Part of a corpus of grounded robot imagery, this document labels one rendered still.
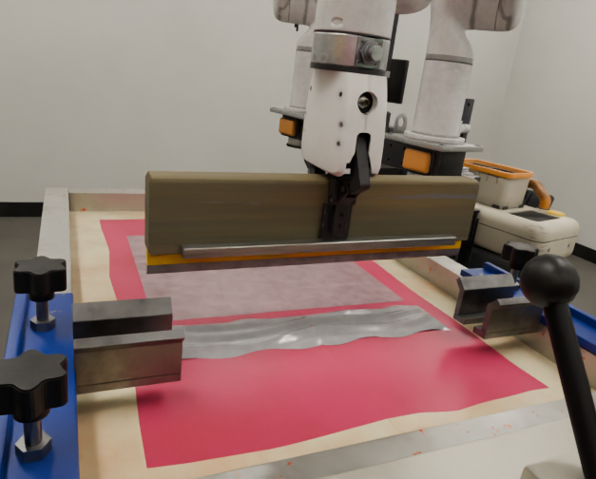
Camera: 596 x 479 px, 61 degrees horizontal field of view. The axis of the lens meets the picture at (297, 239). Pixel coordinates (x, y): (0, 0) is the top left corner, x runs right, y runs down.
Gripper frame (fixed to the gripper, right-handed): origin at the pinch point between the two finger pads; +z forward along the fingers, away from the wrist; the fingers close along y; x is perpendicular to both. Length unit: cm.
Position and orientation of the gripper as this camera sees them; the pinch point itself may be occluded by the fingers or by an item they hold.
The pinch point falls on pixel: (327, 216)
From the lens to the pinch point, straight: 55.6
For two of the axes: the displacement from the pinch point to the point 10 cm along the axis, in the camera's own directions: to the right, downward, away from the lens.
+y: -3.9, -3.4, 8.6
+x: -9.1, 0.3, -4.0
